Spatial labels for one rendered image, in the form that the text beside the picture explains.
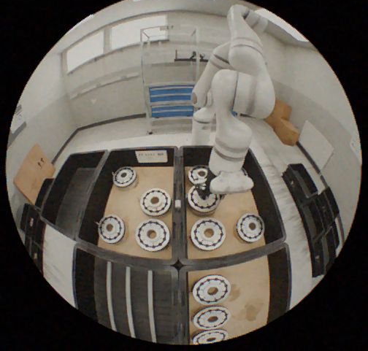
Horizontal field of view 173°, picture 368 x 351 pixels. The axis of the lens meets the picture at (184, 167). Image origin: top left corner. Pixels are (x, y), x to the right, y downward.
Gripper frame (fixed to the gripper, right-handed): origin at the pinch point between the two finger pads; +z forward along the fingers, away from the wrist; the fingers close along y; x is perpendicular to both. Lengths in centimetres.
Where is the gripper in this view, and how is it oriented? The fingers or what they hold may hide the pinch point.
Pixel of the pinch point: (213, 196)
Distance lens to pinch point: 41.2
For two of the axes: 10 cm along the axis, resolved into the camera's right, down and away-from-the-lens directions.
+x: 0.3, 7.3, -6.8
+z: -0.1, 6.8, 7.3
